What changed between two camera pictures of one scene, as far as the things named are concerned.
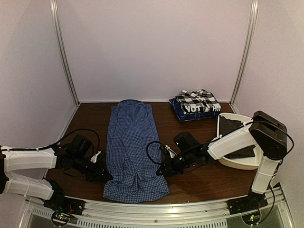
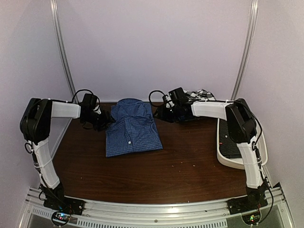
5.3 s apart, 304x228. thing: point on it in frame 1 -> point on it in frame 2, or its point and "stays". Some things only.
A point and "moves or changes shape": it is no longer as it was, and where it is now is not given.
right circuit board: x=252 y=219 stays
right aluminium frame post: x=253 y=11 stays
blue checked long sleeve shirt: x=134 y=159 moves or changes shape
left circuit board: x=60 y=218 stays
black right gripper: x=171 y=169 -> x=162 y=115
